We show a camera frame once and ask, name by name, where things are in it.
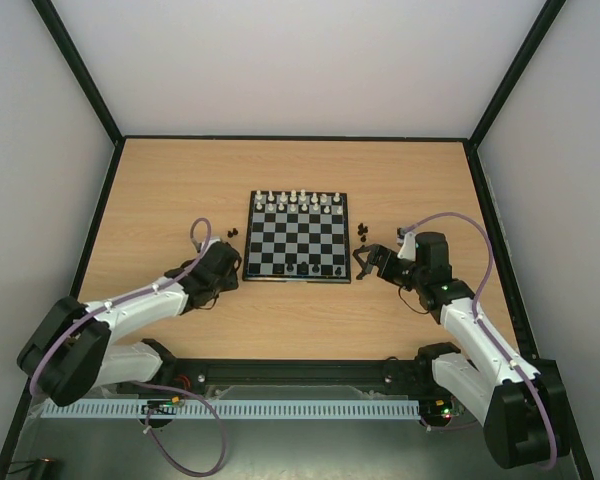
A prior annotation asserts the light blue slotted cable duct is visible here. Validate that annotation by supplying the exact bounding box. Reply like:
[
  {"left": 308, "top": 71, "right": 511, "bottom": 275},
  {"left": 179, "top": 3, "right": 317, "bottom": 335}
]
[{"left": 40, "top": 399, "right": 420, "bottom": 421}]

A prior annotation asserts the black aluminium mounting rail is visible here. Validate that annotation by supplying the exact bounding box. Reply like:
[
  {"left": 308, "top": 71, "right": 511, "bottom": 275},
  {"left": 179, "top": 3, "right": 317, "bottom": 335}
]
[{"left": 148, "top": 357, "right": 451, "bottom": 399}]

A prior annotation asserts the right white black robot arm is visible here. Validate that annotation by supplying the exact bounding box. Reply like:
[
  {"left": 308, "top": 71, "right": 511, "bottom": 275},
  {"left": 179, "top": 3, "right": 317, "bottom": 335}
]
[{"left": 353, "top": 232, "right": 570, "bottom": 469}]

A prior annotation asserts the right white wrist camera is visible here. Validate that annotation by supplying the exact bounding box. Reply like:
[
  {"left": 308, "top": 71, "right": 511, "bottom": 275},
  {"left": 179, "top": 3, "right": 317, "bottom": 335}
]
[{"left": 397, "top": 227, "right": 416, "bottom": 262}]

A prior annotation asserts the black and grey chessboard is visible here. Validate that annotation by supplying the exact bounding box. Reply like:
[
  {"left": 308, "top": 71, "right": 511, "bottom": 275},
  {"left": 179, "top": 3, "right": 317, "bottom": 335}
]
[{"left": 242, "top": 190, "right": 351, "bottom": 284}]

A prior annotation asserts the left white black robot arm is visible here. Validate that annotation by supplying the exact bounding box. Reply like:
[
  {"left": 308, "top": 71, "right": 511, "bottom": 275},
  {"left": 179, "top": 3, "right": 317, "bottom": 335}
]
[{"left": 16, "top": 238, "right": 241, "bottom": 406}]

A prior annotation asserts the black enclosure frame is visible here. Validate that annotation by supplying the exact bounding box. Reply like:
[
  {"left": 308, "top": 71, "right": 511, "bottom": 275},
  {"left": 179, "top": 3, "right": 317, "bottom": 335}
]
[{"left": 0, "top": 0, "right": 596, "bottom": 480}]

